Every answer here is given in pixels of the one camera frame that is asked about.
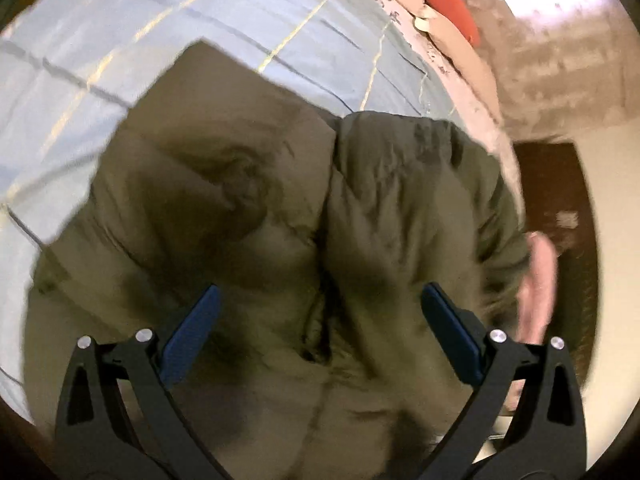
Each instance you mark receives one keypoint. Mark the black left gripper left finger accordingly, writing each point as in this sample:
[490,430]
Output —
[116,418]

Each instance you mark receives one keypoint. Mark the light blue plaid bedsheet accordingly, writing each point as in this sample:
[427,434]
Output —
[71,70]

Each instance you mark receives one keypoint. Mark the pink floral quilt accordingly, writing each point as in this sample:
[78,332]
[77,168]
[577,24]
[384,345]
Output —
[475,117]

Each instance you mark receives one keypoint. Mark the olive green puffer jacket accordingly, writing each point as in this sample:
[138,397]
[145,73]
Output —
[320,232]

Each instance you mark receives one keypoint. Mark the person's bare hand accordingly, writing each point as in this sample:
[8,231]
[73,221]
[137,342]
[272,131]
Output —
[536,296]

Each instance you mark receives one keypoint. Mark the long beige pillow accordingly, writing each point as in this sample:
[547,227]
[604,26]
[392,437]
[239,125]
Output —
[473,69]

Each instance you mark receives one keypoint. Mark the dark wooden bedside cabinet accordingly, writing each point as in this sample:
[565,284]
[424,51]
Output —
[558,204]

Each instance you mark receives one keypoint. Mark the brown patterned curtain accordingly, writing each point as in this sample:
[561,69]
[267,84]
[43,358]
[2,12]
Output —
[556,79]

